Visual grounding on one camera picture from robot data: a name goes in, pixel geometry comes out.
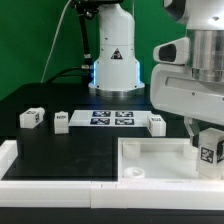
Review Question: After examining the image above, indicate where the black cable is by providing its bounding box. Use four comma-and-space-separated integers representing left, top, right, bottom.
45, 65, 94, 84

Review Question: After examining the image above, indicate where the white U-shaped fence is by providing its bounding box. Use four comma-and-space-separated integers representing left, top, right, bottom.
0, 140, 224, 210

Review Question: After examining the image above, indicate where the white cable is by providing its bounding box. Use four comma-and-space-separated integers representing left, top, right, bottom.
40, 0, 73, 84

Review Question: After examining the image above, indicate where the white tag base sheet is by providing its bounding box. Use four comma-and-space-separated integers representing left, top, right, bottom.
69, 110, 151, 127

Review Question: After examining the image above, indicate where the white square tabletop part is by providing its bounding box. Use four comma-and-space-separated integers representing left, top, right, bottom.
118, 138, 206, 181

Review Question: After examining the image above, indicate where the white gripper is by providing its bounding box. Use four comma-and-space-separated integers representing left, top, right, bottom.
150, 64, 224, 147

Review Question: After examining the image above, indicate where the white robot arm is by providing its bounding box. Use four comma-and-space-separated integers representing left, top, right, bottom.
89, 0, 224, 145

